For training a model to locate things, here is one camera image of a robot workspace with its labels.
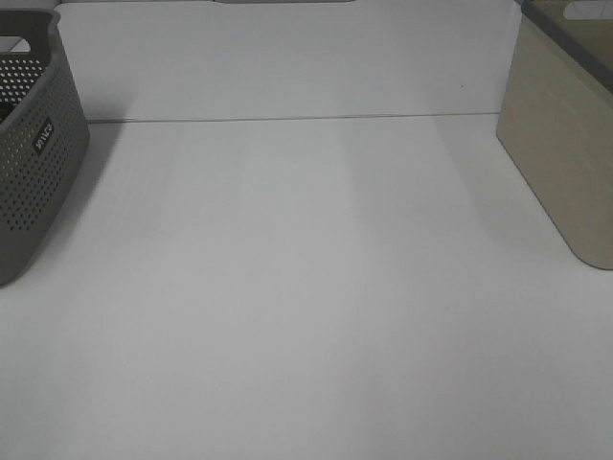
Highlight beige plastic bin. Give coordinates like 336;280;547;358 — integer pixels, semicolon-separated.
496;1;612;270

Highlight grey perforated plastic basket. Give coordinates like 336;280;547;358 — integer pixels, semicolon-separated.
1;9;90;285

